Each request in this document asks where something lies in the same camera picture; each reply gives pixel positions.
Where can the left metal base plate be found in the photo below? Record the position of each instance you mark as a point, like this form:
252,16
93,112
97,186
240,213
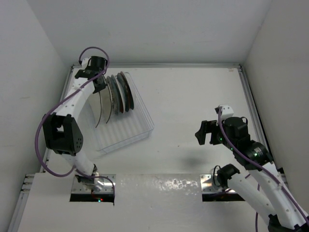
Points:
97,185

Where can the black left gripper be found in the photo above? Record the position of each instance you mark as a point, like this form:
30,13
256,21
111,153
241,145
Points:
98,89

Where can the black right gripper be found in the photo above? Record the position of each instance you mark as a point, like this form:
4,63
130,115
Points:
200,134

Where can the metal base plate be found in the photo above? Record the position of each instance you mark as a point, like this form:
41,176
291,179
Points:
97,185
209,187

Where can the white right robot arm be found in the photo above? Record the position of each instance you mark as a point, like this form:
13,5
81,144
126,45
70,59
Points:
263,187

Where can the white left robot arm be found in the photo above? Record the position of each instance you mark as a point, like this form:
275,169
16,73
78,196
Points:
61,131

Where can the clear plastic dish rack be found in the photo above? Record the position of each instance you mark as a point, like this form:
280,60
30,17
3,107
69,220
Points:
121,130

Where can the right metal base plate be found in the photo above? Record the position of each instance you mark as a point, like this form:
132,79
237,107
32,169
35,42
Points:
209,187

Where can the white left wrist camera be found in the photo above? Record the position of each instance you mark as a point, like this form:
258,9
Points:
85,62

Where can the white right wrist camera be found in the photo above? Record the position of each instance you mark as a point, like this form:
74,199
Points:
226,111

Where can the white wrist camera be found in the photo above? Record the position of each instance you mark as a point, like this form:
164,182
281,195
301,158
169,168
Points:
226,111
85,62

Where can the white square plate black rim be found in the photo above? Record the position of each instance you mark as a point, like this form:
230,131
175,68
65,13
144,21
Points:
95,102

